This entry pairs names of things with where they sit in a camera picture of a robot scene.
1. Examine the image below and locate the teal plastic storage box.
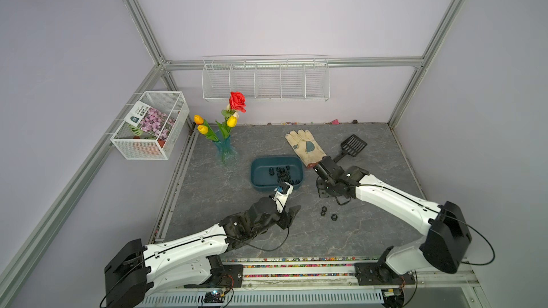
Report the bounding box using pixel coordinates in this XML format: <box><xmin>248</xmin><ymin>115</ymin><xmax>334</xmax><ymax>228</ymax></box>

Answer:
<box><xmin>250</xmin><ymin>155</ymin><xmax>305</xmax><ymax>192</ymax></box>

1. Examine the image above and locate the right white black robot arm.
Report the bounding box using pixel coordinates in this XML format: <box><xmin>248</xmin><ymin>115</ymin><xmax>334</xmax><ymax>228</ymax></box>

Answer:
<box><xmin>313</xmin><ymin>156</ymin><xmax>472</xmax><ymax>282</ymax></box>

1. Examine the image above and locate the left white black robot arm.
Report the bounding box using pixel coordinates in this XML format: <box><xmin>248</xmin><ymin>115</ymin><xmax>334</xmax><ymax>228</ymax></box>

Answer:
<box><xmin>99</xmin><ymin>195</ymin><xmax>301</xmax><ymax>307</ymax></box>

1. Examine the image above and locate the beige work glove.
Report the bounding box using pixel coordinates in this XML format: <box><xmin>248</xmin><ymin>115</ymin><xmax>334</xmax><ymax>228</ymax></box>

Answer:
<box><xmin>285</xmin><ymin>130</ymin><xmax>326</xmax><ymax>168</ymax></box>

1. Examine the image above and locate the black slotted plastic scoop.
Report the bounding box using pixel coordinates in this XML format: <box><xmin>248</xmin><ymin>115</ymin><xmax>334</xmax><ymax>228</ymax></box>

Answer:
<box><xmin>333</xmin><ymin>134</ymin><xmax>368</xmax><ymax>163</ymax></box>

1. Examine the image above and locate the teal glass flower vase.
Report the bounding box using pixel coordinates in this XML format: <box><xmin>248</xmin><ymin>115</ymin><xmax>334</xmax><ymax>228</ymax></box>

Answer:
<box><xmin>213</xmin><ymin>136</ymin><xmax>238</xmax><ymax>165</ymax></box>

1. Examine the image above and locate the yellow tulip lower left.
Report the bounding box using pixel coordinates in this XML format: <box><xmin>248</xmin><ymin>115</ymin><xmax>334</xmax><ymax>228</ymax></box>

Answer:
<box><xmin>197</xmin><ymin>124</ymin><xmax>210</xmax><ymax>135</ymax></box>

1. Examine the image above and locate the yellow tulip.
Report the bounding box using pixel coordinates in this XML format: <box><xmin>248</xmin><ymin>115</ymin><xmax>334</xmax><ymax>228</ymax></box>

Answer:
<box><xmin>226</xmin><ymin>115</ymin><xmax>238</xmax><ymax>128</ymax></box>
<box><xmin>194</xmin><ymin>115</ymin><xmax>205</xmax><ymax>125</ymax></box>
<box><xmin>197</xmin><ymin>124</ymin><xmax>210</xmax><ymax>135</ymax></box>

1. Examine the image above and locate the yellow tulip right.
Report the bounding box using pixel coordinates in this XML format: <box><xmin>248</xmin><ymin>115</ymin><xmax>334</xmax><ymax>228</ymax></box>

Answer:
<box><xmin>226</xmin><ymin>115</ymin><xmax>238</xmax><ymax>128</ymax></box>

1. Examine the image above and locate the yellow tulip upper left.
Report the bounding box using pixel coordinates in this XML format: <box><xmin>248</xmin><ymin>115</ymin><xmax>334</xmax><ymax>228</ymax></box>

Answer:
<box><xmin>194</xmin><ymin>115</ymin><xmax>205</xmax><ymax>125</ymax></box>

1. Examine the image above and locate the red artificial rose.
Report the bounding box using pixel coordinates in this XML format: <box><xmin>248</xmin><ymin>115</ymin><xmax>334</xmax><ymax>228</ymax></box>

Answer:
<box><xmin>229</xmin><ymin>92</ymin><xmax>246</xmax><ymax>113</ymax></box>

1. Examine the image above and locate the purple flower seed packet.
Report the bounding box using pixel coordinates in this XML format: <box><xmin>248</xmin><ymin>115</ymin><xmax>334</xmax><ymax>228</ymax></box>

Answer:
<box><xmin>124</xmin><ymin>101</ymin><xmax>176</xmax><ymax>141</ymax></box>

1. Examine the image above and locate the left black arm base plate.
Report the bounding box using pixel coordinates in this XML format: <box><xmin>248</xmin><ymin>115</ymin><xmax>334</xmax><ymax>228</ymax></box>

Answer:
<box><xmin>184</xmin><ymin>265</ymin><xmax>243</xmax><ymax>289</ymax></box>

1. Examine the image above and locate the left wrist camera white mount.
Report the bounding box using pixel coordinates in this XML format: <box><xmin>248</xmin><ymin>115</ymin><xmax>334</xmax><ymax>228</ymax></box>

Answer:
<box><xmin>273</xmin><ymin>182</ymin><xmax>293</xmax><ymax>213</ymax></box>

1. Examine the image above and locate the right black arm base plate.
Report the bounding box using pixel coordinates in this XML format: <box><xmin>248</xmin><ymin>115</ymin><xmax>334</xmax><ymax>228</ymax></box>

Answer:
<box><xmin>355</xmin><ymin>262</ymin><xmax>416</xmax><ymax>287</ymax></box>

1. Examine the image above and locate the aluminium front rail frame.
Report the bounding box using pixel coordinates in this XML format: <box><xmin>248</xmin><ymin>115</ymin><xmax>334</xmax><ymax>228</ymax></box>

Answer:
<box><xmin>135</xmin><ymin>258</ymin><xmax>491</xmax><ymax>307</ymax></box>

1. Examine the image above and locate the white wire side basket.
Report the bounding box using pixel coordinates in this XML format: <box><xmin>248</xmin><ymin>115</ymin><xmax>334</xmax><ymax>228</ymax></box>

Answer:
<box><xmin>111</xmin><ymin>91</ymin><xmax>189</xmax><ymax>161</ymax></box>

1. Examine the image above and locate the white wire wall shelf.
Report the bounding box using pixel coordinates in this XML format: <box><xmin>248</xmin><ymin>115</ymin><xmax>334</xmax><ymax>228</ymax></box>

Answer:
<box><xmin>201</xmin><ymin>56</ymin><xmax>331</xmax><ymax>101</ymax></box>

